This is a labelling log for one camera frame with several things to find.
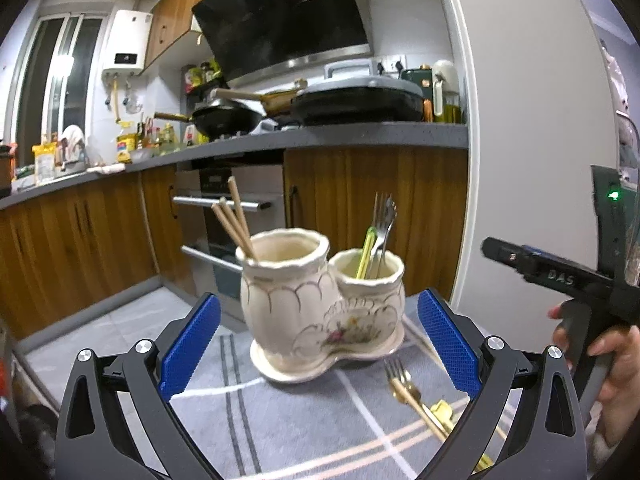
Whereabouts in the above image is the grey kitchen countertop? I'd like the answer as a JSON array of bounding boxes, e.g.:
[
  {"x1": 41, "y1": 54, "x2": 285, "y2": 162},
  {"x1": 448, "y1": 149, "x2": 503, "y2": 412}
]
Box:
[{"x1": 0, "y1": 121, "x2": 471, "y2": 212}]

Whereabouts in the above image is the white water heater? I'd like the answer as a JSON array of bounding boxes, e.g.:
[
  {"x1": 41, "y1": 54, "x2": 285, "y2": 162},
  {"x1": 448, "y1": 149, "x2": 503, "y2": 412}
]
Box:
[{"x1": 102, "y1": 9, "x2": 153, "y2": 76}]

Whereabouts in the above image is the brown wooden-handled saucepan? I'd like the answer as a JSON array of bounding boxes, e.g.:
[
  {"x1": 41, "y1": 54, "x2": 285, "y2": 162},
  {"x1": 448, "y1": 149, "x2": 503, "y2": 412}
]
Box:
[{"x1": 210, "y1": 78, "x2": 308, "y2": 117}]

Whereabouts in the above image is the yellow oil bottle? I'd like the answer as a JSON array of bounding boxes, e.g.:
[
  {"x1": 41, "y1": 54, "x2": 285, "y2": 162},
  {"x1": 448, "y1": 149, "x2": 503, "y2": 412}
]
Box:
[{"x1": 116, "y1": 122, "x2": 137, "y2": 164}]

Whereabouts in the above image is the cream ceramic utensil holder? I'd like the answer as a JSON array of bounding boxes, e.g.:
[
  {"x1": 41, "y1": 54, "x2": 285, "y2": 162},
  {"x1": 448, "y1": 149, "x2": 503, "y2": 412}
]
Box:
[{"x1": 235, "y1": 229, "x2": 406, "y2": 384}]

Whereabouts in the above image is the silver steel fork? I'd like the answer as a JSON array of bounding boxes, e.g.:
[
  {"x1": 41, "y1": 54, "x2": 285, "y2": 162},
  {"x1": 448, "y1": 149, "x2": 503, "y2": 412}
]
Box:
[{"x1": 366, "y1": 193, "x2": 392, "y2": 278}]

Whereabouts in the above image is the black range hood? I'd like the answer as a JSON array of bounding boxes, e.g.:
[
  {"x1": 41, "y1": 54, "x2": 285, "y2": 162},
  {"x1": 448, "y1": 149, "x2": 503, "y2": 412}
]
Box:
[{"x1": 192, "y1": 0, "x2": 373, "y2": 82}]

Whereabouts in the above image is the large black lidded pan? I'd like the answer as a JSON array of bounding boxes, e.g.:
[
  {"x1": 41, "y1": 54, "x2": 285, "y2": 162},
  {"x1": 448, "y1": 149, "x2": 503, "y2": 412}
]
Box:
[{"x1": 291, "y1": 58, "x2": 424, "y2": 127}]

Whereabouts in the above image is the oil dispenser bottle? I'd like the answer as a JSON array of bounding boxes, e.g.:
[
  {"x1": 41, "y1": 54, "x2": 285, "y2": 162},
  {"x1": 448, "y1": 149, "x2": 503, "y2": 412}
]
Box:
[{"x1": 432, "y1": 60, "x2": 462, "y2": 124}]

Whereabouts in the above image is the silver flower spoon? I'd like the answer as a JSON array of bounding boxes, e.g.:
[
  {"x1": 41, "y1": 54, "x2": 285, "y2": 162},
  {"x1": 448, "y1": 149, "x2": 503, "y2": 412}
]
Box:
[{"x1": 375, "y1": 195, "x2": 397, "y2": 278}]

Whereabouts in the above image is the grey striped table cloth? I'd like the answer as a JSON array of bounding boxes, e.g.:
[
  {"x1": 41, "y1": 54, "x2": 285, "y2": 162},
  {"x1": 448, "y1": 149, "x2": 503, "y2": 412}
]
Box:
[{"x1": 98, "y1": 294, "x2": 526, "y2": 480}]

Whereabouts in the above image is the dark green appliance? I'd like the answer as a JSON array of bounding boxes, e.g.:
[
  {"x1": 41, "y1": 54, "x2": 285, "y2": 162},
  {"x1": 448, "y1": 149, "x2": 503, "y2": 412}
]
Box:
[{"x1": 399, "y1": 64, "x2": 434, "y2": 122}]

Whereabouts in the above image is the black wok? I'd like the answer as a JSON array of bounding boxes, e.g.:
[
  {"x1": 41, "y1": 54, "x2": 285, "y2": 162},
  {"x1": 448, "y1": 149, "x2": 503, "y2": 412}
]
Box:
[{"x1": 154, "y1": 98, "x2": 264, "y2": 141}]

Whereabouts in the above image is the stainless built-in oven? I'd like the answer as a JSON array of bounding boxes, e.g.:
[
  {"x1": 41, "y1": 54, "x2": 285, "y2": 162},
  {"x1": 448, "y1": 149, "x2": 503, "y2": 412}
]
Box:
[{"x1": 172, "y1": 162, "x2": 285, "y2": 324}]

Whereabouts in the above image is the gold fork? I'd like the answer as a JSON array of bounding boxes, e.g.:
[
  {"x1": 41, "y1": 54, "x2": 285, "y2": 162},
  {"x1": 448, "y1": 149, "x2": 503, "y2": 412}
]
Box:
[{"x1": 383, "y1": 358, "x2": 448, "y2": 442}]

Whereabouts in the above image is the yellow green plastic utensil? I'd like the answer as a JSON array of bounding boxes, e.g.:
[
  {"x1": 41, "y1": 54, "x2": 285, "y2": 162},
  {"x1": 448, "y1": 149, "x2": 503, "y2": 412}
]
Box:
[{"x1": 356, "y1": 226, "x2": 378, "y2": 280}]

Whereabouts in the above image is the person right hand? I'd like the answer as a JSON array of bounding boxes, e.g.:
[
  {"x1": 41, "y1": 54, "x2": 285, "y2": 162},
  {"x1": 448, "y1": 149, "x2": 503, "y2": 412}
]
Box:
[{"x1": 546, "y1": 301, "x2": 640, "y2": 461}]

